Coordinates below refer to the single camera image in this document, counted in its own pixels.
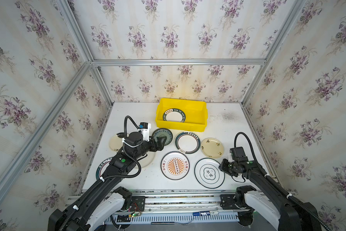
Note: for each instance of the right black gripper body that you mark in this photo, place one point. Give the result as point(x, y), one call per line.
point(226, 167)

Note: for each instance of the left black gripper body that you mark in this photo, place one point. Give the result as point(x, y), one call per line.
point(157, 144)

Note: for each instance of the white plate black cloud outline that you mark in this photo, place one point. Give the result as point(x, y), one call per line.
point(208, 174)

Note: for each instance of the cream floral plate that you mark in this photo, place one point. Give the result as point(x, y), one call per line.
point(212, 148)

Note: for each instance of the white plate teal lettered rim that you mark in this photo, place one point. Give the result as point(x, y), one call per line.
point(174, 115)

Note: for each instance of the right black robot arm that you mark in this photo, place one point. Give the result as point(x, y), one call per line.
point(285, 212)

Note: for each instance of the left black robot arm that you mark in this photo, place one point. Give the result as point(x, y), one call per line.
point(104, 197)

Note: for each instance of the yellow plastic bin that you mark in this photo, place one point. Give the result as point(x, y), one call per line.
point(196, 114)

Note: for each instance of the small green patterned plate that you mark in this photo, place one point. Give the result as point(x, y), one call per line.
point(163, 133)

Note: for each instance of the plain white large plate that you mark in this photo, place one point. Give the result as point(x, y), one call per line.
point(147, 160)

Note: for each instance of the white plate dark green rim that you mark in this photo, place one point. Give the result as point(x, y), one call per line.
point(187, 142)

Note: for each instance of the white plate orange sunburst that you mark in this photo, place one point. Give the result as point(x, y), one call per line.
point(175, 166)

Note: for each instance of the small cream plate dark spot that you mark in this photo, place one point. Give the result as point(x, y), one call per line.
point(115, 142)

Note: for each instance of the white plate teal red rim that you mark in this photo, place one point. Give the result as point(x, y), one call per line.
point(102, 167)

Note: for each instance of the blue white marker pen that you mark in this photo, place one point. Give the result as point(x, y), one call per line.
point(205, 213)

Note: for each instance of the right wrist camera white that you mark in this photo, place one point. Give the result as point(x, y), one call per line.
point(230, 159)

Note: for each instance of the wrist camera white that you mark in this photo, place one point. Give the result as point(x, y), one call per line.
point(230, 159)
point(144, 128)

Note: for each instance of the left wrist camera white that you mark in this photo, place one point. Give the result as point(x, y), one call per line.
point(144, 128)

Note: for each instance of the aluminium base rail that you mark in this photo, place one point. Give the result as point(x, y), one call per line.
point(165, 208)

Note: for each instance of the aluminium cage frame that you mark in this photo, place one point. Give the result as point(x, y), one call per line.
point(91, 65)

